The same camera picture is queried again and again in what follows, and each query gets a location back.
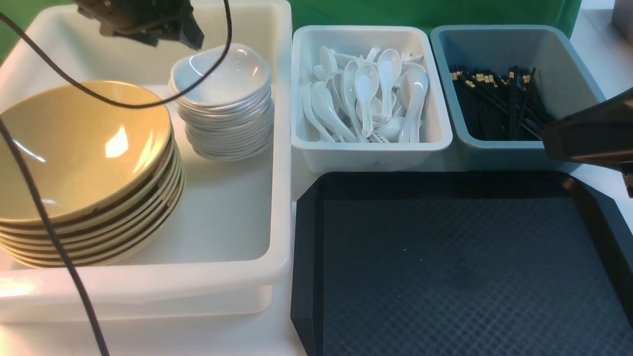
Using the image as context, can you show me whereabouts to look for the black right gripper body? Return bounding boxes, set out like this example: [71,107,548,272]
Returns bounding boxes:
[541,89,633,197]

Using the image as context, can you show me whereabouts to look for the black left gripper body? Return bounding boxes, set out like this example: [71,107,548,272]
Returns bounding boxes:
[75,0,204,50]

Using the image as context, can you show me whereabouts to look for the yellow-green noodle bowl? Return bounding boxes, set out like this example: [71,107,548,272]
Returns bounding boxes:
[1,85,172,223]

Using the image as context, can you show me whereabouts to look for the white square sauce dish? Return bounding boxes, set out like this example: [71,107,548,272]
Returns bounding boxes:
[171,43,271,107]

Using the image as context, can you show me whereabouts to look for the white ceramic soup spoon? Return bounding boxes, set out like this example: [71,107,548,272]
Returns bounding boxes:
[354,64,379,138]

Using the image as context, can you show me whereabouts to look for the blue-grey plastic bin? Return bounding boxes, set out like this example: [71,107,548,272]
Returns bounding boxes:
[430,25,605,172]

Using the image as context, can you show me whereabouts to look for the pile of black chopsticks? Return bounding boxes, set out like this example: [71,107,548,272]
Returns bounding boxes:
[450,66,555,140]

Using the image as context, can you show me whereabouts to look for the stack of white dishes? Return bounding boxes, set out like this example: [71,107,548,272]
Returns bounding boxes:
[177,89,275,161]

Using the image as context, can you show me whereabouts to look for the green backdrop cloth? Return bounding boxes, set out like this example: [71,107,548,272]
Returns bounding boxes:
[0,0,582,62]

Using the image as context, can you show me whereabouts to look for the stack of yellow-green bowls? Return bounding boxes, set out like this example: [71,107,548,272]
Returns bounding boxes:
[1,141,187,268]

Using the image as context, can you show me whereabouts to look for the small white plastic bin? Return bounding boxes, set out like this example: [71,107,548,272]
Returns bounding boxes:
[291,25,452,175]

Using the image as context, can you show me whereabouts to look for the pile of white spoons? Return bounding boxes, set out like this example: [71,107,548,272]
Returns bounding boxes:
[299,46,429,144]

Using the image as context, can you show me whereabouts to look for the large white plastic tub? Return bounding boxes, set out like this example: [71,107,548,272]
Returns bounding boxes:
[26,0,292,321]

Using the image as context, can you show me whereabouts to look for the black serving tray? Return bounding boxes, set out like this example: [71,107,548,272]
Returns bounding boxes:
[291,171,633,356]

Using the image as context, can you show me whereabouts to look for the black cable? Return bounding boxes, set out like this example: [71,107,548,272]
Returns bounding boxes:
[0,0,233,356]

